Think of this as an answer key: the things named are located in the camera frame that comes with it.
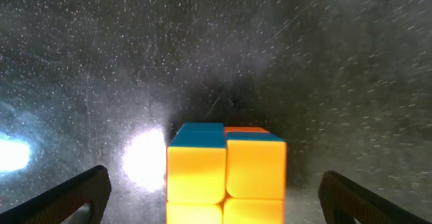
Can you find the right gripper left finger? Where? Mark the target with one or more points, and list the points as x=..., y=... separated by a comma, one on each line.
x=67, y=193

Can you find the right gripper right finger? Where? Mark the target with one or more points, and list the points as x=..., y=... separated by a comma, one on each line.
x=354, y=200

